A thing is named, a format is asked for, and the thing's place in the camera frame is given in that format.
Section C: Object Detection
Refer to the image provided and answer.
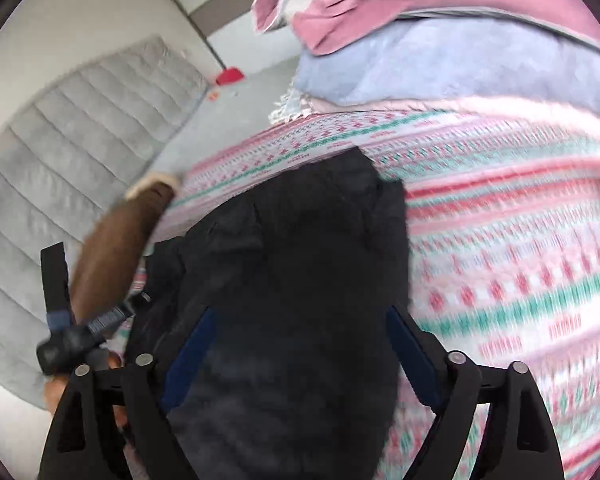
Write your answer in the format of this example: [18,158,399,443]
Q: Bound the light blue fleece blanket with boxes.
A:
[294,18,600,116]

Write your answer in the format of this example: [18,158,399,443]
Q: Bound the left hand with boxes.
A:
[43,351,131,428]

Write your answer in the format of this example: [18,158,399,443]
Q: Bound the black puffer jacket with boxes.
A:
[125,148,408,479]

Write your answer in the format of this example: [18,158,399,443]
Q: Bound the grey quilted headboard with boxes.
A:
[0,36,208,406]

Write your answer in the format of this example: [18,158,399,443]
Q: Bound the red small object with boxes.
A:
[215,67,245,86]

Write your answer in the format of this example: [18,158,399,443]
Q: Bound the brown pillow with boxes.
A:
[69,171,181,323]

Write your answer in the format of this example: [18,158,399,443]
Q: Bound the christmas pattern knit blanket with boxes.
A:
[114,96,600,480]

